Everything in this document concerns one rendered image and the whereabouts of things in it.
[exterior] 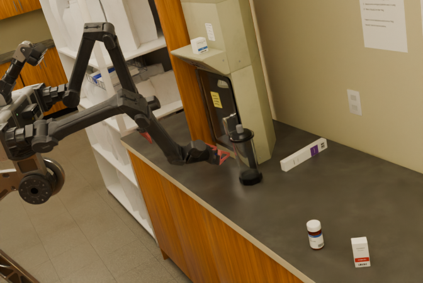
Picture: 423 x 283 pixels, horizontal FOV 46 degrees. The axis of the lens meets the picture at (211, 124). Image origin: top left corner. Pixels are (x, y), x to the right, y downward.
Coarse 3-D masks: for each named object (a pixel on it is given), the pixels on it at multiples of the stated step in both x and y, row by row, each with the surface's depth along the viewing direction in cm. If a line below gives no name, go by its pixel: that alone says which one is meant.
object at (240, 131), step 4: (240, 128) 211; (244, 128) 215; (232, 132) 214; (236, 132) 213; (240, 132) 211; (244, 132) 211; (248, 132) 211; (232, 136) 212; (236, 136) 210; (240, 136) 209; (244, 136) 209
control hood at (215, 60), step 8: (184, 48) 231; (208, 48) 221; (176, 56) 232; (184, 56) 220; (192, 56) 215; (200, 56) 212; (208, 56) 209; (216, 56) 209; (224, 56) 211; (208, 64) 208; (216, 64) 210; (224, 64) 212; (224, 72) 213
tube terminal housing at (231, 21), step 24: (240, 0) 212; (192, 24) 228; (216, 24) 209; (240, 24) 211; (216, 48) 217; (240, 48) 214; (216, 72) 226; (240, 72) 217; (240, 96) 220; (264, 96) 238; (264, 120) 232; (216, 144) 257; (264, 144) 232
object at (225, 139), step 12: (204, 72) 234; (204, 84) 239; (216, 84) 228; (228, 84) 217; (204, 96) 244; (228, 96) 221; (216, 108) 238; (228, 108) 226; (216, 120) 243; (228, 120) 231; (216, 132) 249; (228, 144) 241
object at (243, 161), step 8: (248, 136) 210; (232, 144) 214; (240, 144) 210; (248, 144) 211; (240, 152) 212; (248, 152) 212; (240, 160) 214; (248, 160) 213; (256, 160) 216; (240, 168) 216; (248, 168) 214; (256, 168) 216; (240, 176) 219; (248, 176) 216; (256, 176) 217
